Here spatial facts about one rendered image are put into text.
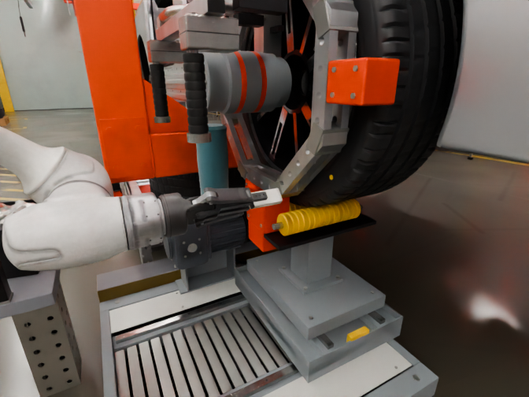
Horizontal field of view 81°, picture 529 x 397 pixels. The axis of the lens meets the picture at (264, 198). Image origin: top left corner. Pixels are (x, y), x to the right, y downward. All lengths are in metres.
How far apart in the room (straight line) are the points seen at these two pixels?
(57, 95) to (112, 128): 12.46
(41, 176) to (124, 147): 0.58
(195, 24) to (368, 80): 0.28
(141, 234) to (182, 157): 0.73
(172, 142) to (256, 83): 0.55
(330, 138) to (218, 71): 0.28
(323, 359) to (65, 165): 0.76
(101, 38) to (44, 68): 12.45
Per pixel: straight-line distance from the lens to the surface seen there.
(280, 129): 0.94
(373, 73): 0.53
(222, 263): 1.39
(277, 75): 0.76
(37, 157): 0.64
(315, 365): 0.94
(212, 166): 0.87
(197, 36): 0.56
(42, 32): 13.69
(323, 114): 0.59
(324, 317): 0.95
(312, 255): 1.00
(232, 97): 0.72
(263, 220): 0.84
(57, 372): 1.18
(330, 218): 0.84
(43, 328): 1.08
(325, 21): 0.60
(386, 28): 0.62
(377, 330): 1.05
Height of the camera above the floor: 0.85
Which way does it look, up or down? 20 degrees down
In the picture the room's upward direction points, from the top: straight up
